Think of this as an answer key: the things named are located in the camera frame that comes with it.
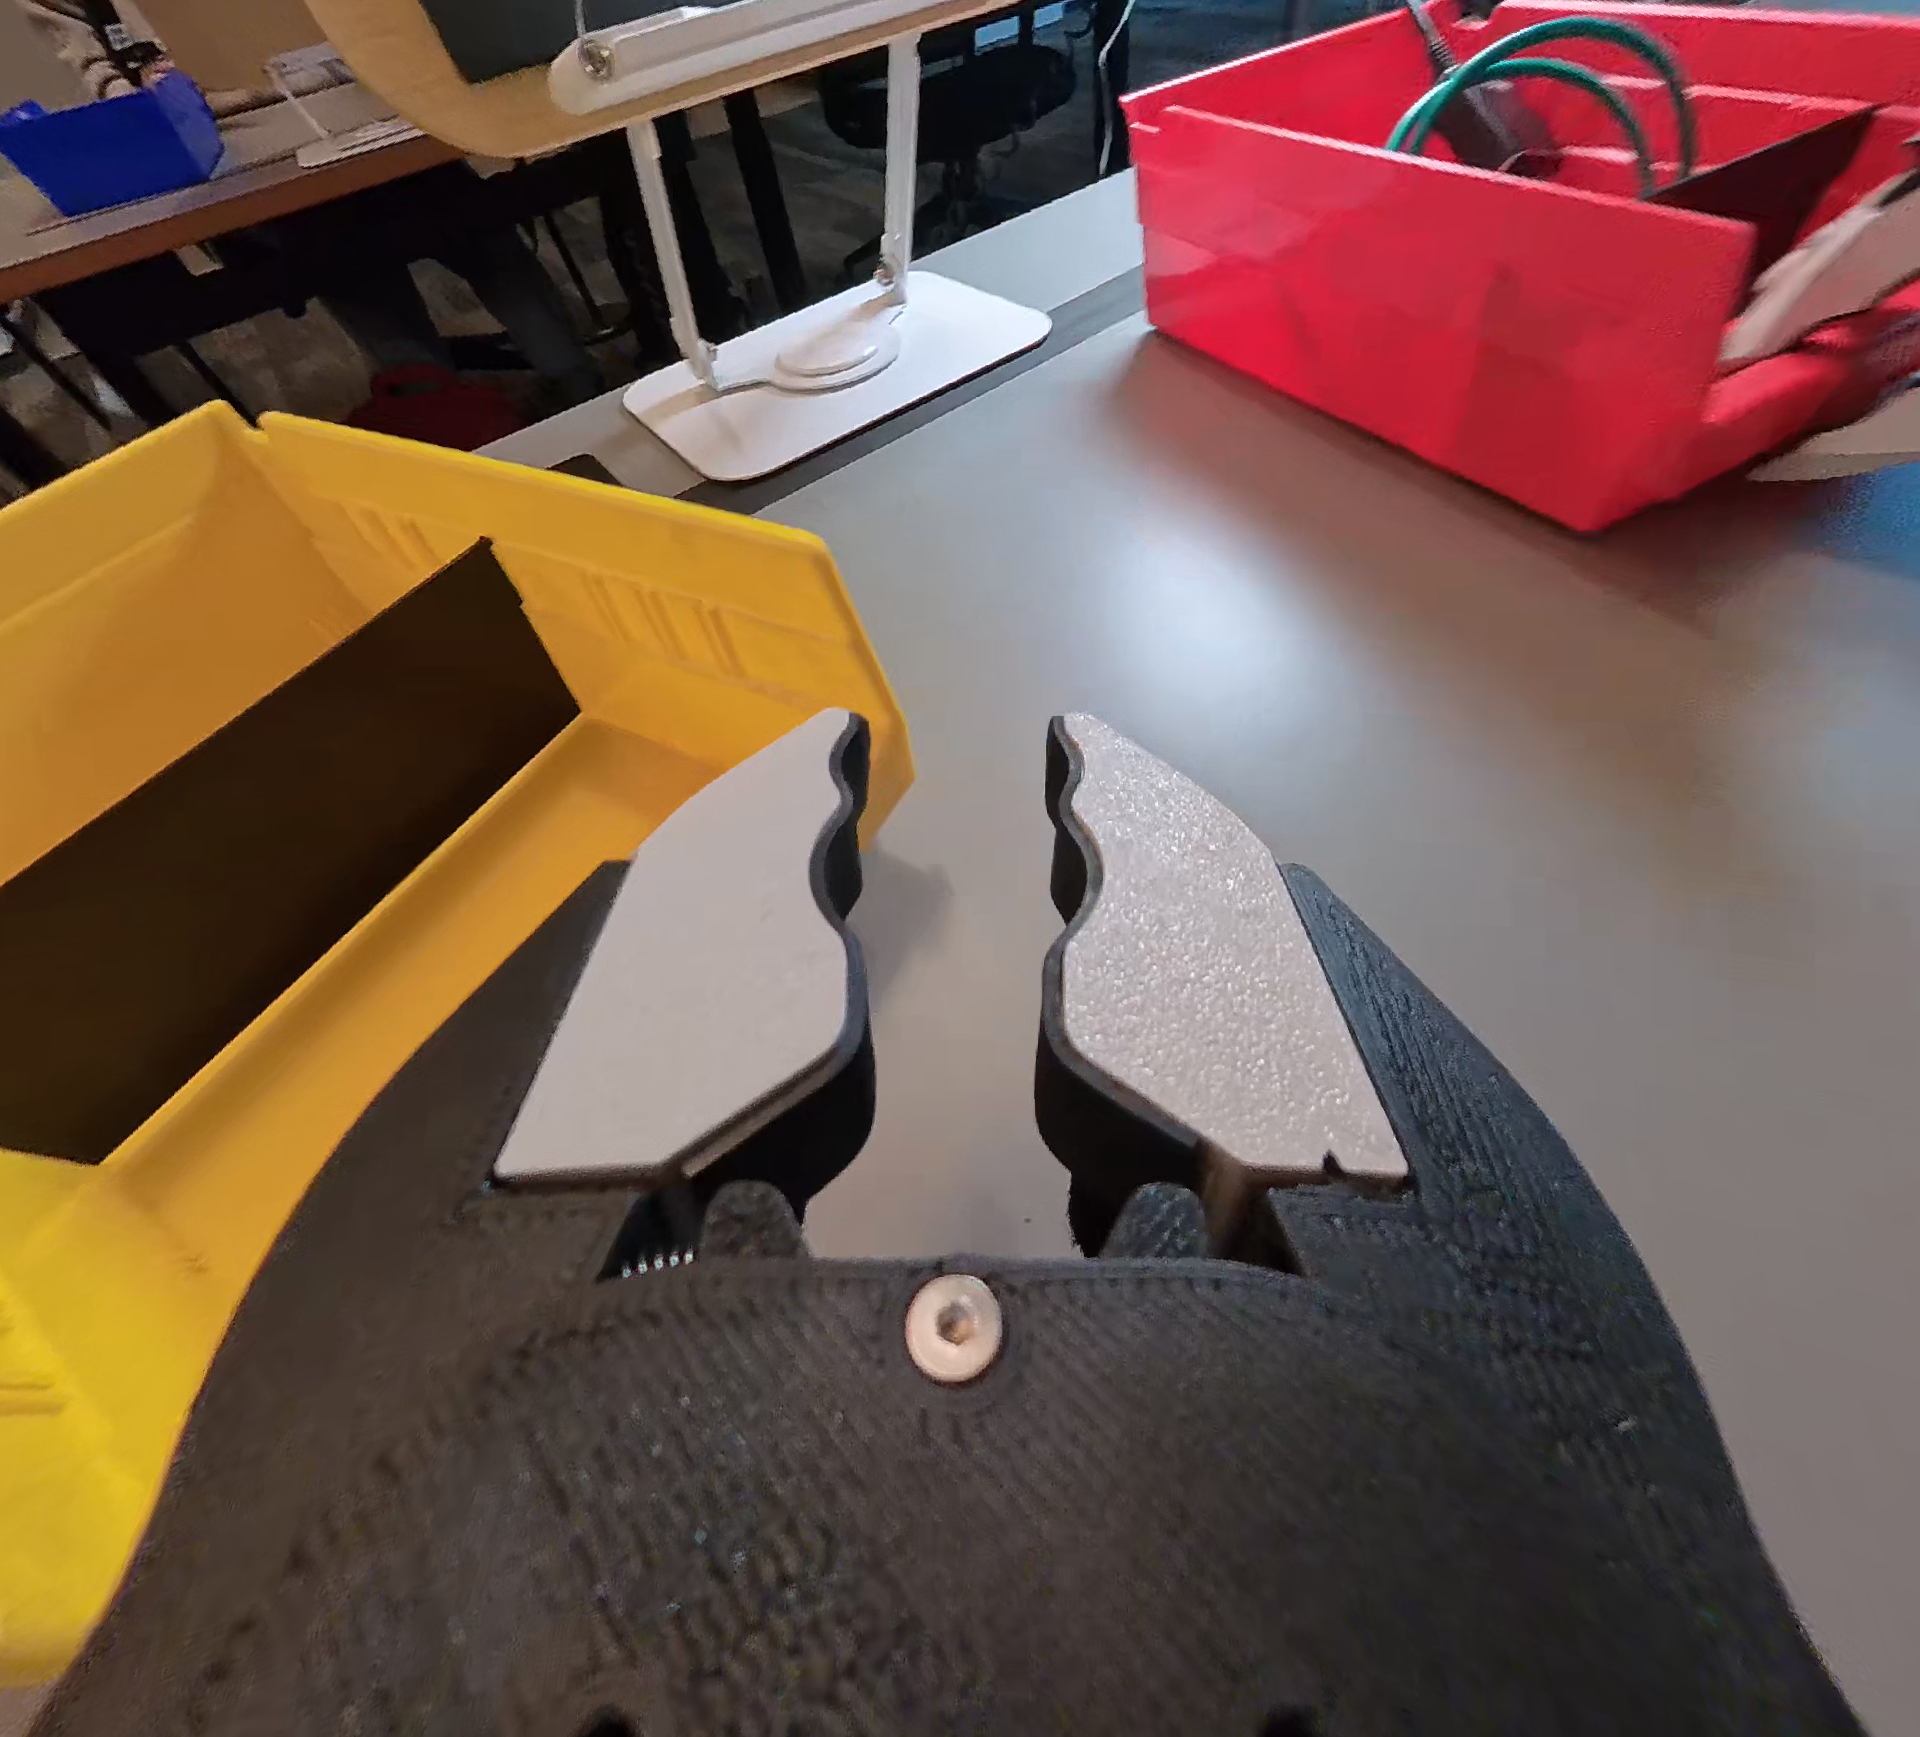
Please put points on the white metal rail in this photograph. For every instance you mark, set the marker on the white metal rail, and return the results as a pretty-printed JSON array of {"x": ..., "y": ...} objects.
[{"x": 754, "y": 22}]

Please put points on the red plastic bin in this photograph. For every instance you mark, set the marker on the red plastic bin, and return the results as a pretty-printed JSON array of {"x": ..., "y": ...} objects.
[{"x": 1423, "y": 310}]

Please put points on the red floor basket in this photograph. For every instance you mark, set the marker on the red floor basket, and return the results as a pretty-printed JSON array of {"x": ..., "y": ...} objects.
[{"x": 431, "y": 406}]

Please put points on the yellow plastic bin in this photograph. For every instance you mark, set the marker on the yellow plastic bin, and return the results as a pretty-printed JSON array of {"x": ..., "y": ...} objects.
[{"x": 676, "y": 596}]

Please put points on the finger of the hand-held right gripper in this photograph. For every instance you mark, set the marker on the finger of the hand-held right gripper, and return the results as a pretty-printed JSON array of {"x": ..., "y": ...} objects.
[
  {"x": 1844, "y": 268},
  {"x": 1873, "y": 446}
]

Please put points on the blue plastic bin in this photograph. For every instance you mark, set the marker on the blue plastic bin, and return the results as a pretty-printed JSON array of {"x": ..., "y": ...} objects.
[{"x": 102, "y": 142}]

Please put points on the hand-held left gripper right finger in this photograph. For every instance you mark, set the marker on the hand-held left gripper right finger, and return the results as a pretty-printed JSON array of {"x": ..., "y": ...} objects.
[{"x": 1203, "y": 988}]

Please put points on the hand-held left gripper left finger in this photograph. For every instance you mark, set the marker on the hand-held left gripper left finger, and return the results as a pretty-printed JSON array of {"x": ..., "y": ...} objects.
[{"x": 703, "y": 988}]

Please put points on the black divider plate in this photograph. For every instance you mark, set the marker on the black divider plate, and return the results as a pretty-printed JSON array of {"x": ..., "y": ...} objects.
[{"x": 1787, "y": 192}]

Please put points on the metal support strut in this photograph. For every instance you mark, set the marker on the metal support strut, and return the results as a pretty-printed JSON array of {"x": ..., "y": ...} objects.
[
  {"x": 676, "y": 268},
  {"x": 896, "y": 163}
]

